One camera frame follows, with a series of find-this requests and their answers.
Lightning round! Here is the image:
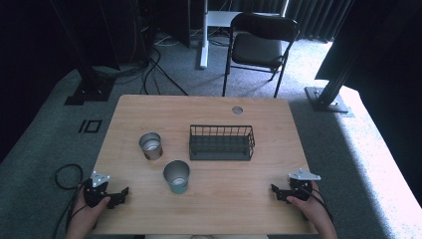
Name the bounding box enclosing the bundle of floor cables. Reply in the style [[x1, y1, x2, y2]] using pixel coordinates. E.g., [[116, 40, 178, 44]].
[[92, 33, 189, 98]]

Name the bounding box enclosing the teal metal cup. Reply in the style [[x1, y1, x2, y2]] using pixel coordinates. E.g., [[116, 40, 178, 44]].
[[162, 159, 191, 195]]

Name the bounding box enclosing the person's left hand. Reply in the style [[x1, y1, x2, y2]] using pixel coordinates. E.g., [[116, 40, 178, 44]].
[[66, 196, 111, 239]]

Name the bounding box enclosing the hand-held gripper cable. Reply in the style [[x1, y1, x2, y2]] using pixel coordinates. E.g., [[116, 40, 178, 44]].
[[297, 183, 334, 224], [52, 180, 92, 239]]

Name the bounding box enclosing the dark upright panel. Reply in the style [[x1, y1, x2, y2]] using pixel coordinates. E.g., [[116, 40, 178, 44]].
[[154, 0, 192, 49]]

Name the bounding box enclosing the black metal stand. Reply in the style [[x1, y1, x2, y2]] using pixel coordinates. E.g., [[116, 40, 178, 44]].
[[49, 0, 115, 107], [304, 0, 396, 115]]

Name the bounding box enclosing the silver metal cup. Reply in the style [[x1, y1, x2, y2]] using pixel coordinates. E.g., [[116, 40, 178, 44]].
[[138, 131, 164, 161]]

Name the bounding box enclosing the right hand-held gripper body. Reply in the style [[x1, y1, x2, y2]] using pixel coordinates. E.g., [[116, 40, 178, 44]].
[[288, 168, 322, 201]]

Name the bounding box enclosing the black wire basket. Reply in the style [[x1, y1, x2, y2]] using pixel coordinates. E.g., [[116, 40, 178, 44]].
[[188, 123, 256, 162]]

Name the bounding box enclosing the person's right hand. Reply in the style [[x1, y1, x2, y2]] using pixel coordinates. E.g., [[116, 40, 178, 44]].
[[286, 184, 333, 231]]

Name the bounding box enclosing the black folding chair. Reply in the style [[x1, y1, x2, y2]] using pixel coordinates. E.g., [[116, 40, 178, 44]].
[[222, 12, 301, 99]]

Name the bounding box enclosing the coiled black floor cable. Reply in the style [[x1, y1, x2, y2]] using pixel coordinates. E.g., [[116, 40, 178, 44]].
[[54, 163, 85, 191]]

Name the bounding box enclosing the right hand-held gripper cable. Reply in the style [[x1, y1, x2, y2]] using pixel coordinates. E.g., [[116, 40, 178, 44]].
[[297, 183, 334, 224]]

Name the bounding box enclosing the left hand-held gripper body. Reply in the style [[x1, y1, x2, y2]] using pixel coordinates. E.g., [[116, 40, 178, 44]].
[[83, 170, 112, 209]]

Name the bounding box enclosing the left hand-held gripper cable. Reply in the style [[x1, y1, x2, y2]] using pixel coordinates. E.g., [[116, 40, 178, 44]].
[[52, 180, 92, 239]]

